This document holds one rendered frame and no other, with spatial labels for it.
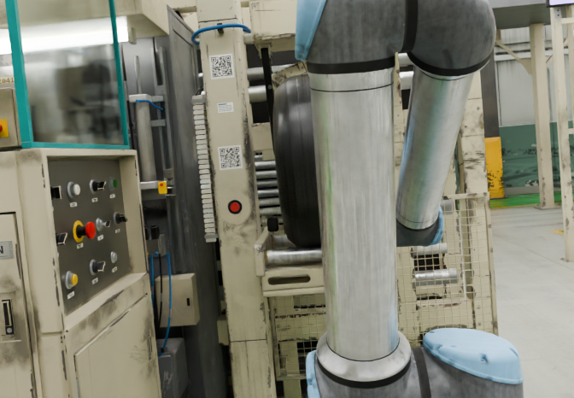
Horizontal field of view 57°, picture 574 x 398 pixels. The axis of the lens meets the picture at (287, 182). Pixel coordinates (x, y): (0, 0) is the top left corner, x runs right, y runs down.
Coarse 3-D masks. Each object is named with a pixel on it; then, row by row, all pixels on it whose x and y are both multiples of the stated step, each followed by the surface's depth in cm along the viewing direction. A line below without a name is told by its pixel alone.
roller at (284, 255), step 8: (296, 248) 163; (304, 248) 162; (312, 248) 162; (320, 248) 161; (272, 256) 161; (280, 256) 161; (288, 256) 161; (296, 256) 161; (304, 256) 161; (312, 256) 161; (320, 256) 160
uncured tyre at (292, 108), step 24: (288, 96) 155; (288, 120) 150; (312, 120) 148; (288, 144) 148; (312, 144) 146; (288, 168) 148; (312, 168) 146; (288, 192) 150; (312, 192) 148; (288, 216) 155; (312, 216) 151; (312, 240) 159
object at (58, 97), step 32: (32, 0) 109; (64, 0) 123; (96, 0) 142; (32, 32) 108; (64, 32) 122; (96, 32) 140; (32, 64) 107; (64, 64) 120; (96, 64) 138; (32, 96) 106; (64, 96) 119; (96, 96) 137; (32, 128) 104; (64, 128) 118; (96, 128) 135
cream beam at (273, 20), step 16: (272, 0) 190; (288, 0) 190; (256, 16) 191; (272, 16) 190; (288, 16) 190; (256, 32) 191; (272, 32) 191; (288, 32) 190; (256, 48) 205; (272, 48) 208; (288, 48) 210
